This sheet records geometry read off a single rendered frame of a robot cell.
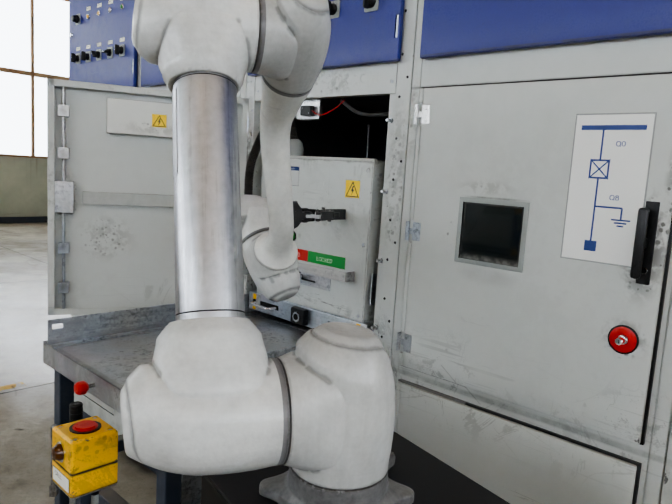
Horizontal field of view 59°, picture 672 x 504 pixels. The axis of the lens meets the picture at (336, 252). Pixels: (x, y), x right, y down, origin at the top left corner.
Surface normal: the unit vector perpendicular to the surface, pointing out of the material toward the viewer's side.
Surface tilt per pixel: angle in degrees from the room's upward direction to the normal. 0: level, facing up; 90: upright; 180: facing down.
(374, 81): 90
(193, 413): 66
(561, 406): 90
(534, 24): 90
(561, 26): 90
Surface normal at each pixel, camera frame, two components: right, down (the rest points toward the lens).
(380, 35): -0.69, 0.05
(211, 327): 0.15, -0.77
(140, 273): 0.33, 0.15
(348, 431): 0.12, 0.20
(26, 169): 0.72, 0.14
